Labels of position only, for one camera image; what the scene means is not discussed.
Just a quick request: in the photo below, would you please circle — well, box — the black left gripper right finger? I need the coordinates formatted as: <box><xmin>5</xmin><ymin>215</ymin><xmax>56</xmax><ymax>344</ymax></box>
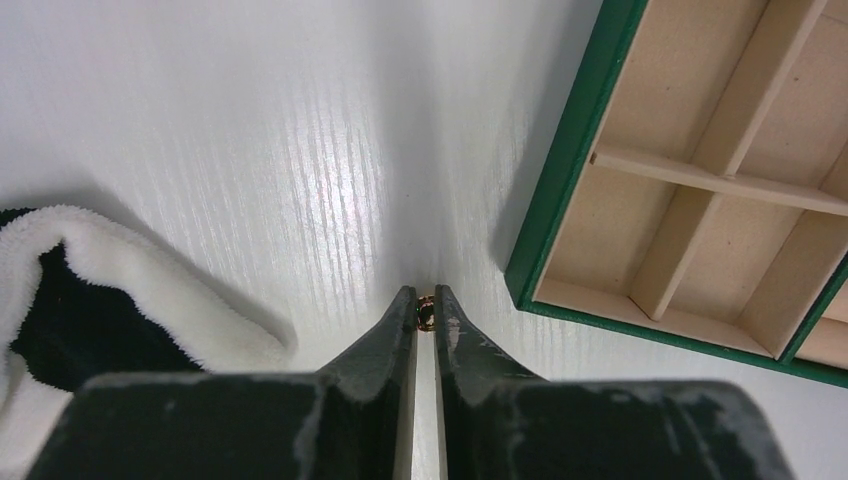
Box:
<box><xmin>434</xmin><ymin>285</ymin><xmax>793</xmax><ymax>479</ymax></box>

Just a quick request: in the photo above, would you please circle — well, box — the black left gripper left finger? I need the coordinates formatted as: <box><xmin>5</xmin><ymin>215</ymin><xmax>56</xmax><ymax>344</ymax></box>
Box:
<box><xmin>28</xmin><ymin>286</ymin><xmax>417</xmax><ymax>479</ymax></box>

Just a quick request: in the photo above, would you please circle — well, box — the gold half hoop earring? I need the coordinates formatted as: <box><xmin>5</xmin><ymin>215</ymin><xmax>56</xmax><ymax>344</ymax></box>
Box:
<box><xmin>416</xmin><ymin>295</ymin><xmax>435</xmax><ymax>332</ymax></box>

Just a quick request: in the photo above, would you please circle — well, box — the green jewelry tray with compartments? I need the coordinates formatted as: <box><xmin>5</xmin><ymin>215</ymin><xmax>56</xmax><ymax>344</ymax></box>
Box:
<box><xmin>505</xmin><ymin>1</ymin><xmax>847</xmax><ymax>387</ymax></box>

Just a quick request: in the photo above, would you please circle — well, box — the black white striped cloth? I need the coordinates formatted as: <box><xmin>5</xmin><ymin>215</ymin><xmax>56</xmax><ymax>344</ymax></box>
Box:
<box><xmin>1</xmin><ymin>205</ymin><xmax>293</xmax><ymax>479</ymax></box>

